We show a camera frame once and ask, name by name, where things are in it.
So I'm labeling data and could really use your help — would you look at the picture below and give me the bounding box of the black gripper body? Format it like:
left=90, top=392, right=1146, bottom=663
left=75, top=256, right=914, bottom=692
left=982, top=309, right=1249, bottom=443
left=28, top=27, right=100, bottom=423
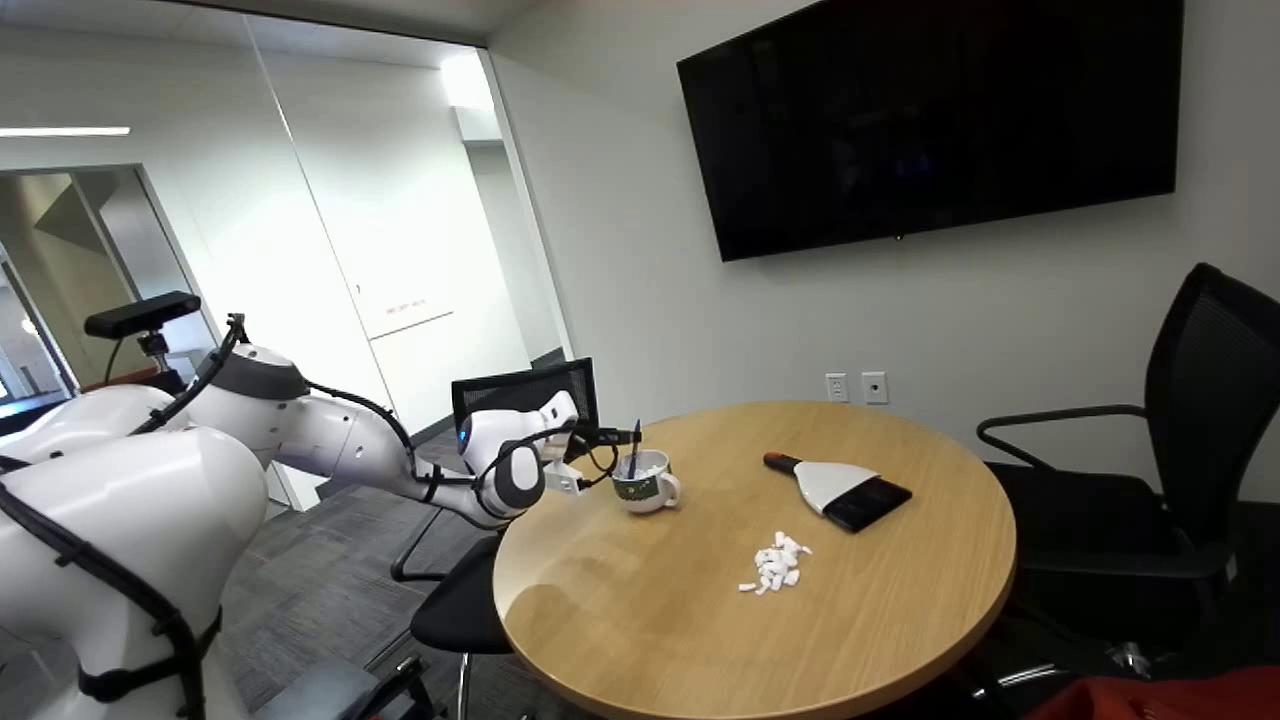
left=565, top=423, right=629, bottom=483

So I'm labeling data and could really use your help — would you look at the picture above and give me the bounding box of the white paper scraps pile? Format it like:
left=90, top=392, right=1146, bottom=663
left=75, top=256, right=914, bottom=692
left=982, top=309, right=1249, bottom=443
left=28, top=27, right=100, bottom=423
left=741, top=533, right=811, bottom=597

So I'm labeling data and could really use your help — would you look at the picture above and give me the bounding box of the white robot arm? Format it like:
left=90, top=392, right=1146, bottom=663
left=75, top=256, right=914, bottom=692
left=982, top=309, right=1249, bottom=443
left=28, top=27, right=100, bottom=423
left=0, top=333, right=600, bottom=720

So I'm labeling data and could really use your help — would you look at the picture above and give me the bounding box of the black wall television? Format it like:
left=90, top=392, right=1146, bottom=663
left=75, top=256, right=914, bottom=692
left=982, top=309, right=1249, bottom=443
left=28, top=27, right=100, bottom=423
left=675, top=0, right=1185, bottom=260

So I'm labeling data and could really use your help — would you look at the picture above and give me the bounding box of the white wall data plate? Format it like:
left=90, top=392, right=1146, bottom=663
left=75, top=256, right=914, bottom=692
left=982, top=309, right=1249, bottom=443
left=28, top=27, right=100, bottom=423
left=826, top=371, right=848, bottom=405

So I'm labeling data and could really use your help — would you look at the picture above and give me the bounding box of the white wall outlet plate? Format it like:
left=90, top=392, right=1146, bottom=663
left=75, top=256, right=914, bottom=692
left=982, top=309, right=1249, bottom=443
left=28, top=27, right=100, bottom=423
left=861, top=371, right=888, bottom=405

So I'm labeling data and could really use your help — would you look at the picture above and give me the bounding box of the white green mug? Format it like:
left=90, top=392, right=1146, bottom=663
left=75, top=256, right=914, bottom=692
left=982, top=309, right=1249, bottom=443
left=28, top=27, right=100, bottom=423
left=614, top=449, right=682, bottom=514

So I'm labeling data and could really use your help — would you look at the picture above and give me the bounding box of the blue pen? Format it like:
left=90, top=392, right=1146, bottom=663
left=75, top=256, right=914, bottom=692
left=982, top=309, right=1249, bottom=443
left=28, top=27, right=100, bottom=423
left=625, top=421, right=644, bottom=480

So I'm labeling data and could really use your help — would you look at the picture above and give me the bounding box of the white black scraper brush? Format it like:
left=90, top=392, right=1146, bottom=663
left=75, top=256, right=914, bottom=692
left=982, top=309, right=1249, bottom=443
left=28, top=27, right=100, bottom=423
left=763, top=451, right=914, bottom=533

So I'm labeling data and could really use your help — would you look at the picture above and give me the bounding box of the black mesh office chair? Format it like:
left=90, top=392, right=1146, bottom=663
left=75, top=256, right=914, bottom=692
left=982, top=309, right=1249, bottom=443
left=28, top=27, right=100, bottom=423
left=976, top=264, right=1280, bottom=653

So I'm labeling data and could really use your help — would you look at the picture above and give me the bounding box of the round wooden table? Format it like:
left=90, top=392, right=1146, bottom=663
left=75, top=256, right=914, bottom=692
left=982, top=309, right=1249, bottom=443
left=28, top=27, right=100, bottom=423
left=493, top=401, right=1016, bottom=720

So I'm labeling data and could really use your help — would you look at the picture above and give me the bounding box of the chair with red jacket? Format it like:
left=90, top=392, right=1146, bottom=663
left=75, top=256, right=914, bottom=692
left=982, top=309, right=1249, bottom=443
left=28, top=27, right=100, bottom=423
left=409, top=361, right=600, bottom=653

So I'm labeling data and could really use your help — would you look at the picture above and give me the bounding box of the red jacket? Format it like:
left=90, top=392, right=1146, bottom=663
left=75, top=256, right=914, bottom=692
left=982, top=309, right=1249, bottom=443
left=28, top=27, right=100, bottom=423
left=1033, top=663, right=1280, bottom=720

